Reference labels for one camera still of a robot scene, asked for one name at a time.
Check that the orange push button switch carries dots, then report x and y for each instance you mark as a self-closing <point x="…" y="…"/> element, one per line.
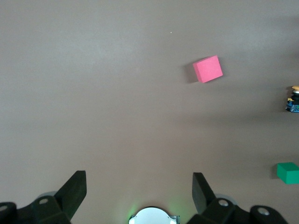
<point x="294" y="100"/>

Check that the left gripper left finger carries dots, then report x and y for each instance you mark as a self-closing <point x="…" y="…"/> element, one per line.
<point x="49" y="211"/>

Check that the green foam cube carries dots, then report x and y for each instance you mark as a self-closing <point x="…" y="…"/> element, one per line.
<point x="289" y="173"/>

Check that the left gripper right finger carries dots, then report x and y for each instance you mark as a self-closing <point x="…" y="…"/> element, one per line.
<point x="222" y="213"/>

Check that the pink foam cube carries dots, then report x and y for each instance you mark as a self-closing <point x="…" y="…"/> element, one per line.
<point x="208" y="69"/>

